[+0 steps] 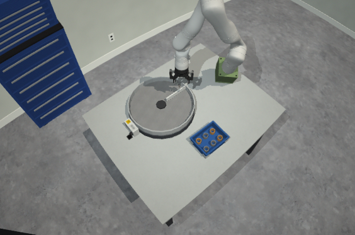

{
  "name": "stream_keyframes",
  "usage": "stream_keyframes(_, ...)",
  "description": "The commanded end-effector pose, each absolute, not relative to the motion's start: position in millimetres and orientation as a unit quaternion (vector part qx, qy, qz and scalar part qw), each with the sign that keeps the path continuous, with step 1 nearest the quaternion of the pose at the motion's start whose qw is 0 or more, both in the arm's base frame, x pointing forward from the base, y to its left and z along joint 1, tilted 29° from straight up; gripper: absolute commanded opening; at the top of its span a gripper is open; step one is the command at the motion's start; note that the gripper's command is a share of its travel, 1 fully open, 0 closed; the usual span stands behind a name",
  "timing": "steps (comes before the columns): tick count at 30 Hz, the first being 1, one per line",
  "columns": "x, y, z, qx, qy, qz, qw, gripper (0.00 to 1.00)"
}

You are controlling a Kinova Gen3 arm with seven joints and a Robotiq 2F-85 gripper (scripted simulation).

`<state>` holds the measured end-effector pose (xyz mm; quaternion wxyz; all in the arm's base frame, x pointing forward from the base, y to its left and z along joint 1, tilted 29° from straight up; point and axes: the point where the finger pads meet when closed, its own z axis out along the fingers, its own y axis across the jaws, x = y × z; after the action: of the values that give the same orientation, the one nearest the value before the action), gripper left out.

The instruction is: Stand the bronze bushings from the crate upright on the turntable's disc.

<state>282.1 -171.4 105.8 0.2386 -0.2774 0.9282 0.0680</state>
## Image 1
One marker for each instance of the blue plastic crate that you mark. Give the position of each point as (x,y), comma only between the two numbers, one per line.
(206,142)

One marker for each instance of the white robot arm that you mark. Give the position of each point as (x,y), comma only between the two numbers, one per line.
(214,12)

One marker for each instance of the grey round turntable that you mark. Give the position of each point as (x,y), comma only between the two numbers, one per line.
(167,109)

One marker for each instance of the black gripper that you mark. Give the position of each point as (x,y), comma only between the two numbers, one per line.
(179,73)

